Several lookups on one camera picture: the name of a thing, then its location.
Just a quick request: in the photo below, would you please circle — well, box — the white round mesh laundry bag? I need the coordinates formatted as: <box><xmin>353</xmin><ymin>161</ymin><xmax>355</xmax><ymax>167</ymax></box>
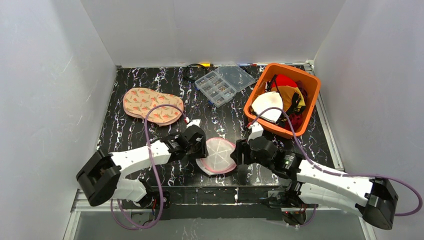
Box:
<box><xmin>196</xmin><ymin>137</ymin><xmax>237</xmax><ymax>176</ymax></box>

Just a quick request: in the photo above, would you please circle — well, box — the white bra pad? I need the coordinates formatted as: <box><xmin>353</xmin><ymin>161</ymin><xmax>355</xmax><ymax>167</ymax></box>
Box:
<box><xmin>251</xmin><ymin>91</ymin><xmax>283</xmax><ymax>124</ymax></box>

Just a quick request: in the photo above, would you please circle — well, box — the orange bra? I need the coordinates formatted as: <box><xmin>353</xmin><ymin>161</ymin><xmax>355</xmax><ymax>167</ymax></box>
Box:
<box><xmin>270</xmin><ymin>86</ymin><xmax>306</xmax><ymax>115</ymax></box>

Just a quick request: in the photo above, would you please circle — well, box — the floral mesh laundry bag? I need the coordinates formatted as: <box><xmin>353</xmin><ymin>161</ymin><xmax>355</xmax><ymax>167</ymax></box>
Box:
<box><xmin>123</xmin><ymin>87</ymin><xmax>184</xmax><ymax>127</ymax></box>

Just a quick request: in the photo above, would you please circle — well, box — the yellow bra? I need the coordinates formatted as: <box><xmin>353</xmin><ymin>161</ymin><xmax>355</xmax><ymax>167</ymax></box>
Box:
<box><xmin>292</xmin><ymin>93</ymin><xmax>306</xmax><ymax>114</ymax></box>

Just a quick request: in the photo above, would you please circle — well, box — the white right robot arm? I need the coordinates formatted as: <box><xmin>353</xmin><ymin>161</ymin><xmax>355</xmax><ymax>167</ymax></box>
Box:
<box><xmin>230</xmin><ymin>136</ymin><xmax>399</xmax><ymax>230</ymax></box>

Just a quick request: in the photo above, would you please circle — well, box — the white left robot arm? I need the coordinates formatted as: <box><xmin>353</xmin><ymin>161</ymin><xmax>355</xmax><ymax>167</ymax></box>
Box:
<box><xmin>76</xmin><ymin>125</ymin><xmax>208</xmax><ymax>208</ymax></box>

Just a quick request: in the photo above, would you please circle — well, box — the red bra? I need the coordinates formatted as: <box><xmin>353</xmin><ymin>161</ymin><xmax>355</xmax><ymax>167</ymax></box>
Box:
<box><xmin>270</xmin><ymin>74</ymin><xmax>298</xmax><ymax>88</ymax></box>

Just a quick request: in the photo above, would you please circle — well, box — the dark red lace garment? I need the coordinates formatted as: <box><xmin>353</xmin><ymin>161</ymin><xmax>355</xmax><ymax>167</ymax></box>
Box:
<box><xmin>283</xmin><ymin>113</ymin><xmax>303</xmax><ymax>131</ymax></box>

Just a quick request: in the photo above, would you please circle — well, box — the clear plastic screw organizer box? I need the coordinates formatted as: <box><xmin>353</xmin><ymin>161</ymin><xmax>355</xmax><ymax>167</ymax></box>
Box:
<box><xmin>194</xmin><ymin>65</ymin><xmax>257</xmax><ymax>108</ymax></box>

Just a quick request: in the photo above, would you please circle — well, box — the orange plastic bin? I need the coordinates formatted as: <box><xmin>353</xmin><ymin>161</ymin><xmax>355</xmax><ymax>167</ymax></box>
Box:
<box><xmin>244</xmin><ymin>63</ymin><xmax>321</xmax><ymax>136</ymax></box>

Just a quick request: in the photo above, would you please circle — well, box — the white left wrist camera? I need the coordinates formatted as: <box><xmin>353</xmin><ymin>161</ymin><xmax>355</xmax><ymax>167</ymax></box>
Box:
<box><xmin>184</xmin><ymin>117</ymin><xmax>201</xmax><ymax>128</ymax></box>

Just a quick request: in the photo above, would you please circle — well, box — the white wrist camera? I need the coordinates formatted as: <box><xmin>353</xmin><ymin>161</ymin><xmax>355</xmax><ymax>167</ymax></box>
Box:
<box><xmin>184</xmin><ymin>117</ymin><xmax>201</xmax><ymax>128</ymax></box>
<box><xmin>247</xmin><ymin>121</ymin><xmax>264</xmax><ymax>142</ymax></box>

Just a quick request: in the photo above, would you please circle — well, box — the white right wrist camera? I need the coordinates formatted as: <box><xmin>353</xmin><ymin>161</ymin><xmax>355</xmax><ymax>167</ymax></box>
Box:
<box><xmin>247</xmin><ymin>121</ymin><xmax>264</xmax><ymax>142</ymax></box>

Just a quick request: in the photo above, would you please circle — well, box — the aluminium table frame rail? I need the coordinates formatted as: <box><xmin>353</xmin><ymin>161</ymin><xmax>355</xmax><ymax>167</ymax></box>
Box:
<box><xmin>304</xmin><ymin>59</ymin><xmax>379</xmax><ymax>240</ymax></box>

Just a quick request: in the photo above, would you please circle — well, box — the black coiled cable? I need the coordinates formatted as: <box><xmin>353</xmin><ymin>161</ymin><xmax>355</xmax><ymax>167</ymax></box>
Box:
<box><xmin>182</xmin><ymin>63</ymin><xmax>210</xmax><ymax>83</ymax></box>

